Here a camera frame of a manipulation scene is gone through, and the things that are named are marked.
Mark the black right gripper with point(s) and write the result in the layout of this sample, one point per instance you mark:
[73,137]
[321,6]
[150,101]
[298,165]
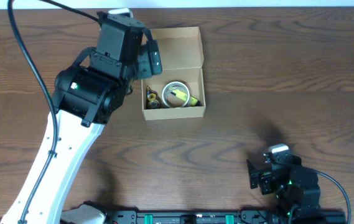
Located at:
[265,179]

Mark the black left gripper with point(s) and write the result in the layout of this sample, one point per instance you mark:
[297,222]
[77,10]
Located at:
[152,58]

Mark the white tape roll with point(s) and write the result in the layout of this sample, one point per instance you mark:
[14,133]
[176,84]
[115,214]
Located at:
[174,86]

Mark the yellow black correction tape dispenser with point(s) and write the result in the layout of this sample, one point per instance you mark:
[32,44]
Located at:
[152,99]

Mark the cardboard box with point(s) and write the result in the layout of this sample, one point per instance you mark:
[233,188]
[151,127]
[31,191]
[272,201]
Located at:
[182,60]

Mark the yellow highlighter marker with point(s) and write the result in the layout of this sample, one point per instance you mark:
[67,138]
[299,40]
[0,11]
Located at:
[183,96]

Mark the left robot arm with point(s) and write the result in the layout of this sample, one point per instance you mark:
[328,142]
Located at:
[85,96]

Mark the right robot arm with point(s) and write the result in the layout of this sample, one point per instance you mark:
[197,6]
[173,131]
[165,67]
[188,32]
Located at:
[296,189]

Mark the black aluminium mounting rail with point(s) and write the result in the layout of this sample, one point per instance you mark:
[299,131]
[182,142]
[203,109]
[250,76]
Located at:
[86,214]

